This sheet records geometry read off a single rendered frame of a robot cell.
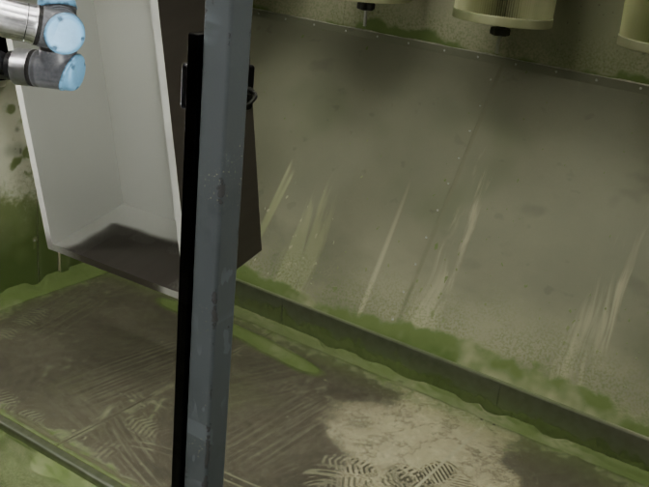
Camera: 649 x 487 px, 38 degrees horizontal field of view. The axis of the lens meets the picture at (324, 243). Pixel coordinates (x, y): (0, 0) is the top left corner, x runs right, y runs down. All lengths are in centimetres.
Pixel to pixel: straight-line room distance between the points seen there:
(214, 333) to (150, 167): 176
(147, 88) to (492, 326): 137
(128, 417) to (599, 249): 160
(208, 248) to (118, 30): 171
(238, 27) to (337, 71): 250
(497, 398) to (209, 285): 189
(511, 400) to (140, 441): 119
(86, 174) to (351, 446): 123
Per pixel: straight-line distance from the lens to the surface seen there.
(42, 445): 293
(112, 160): 327
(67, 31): 222
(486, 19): 311
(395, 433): 304
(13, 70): 243
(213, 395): 153
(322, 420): 306
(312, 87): 384
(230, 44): 133
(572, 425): 313
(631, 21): 301
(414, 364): 331
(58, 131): 307
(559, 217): 327
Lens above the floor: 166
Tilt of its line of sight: 21 degrees down
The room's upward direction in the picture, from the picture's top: 6 degrees clockwise
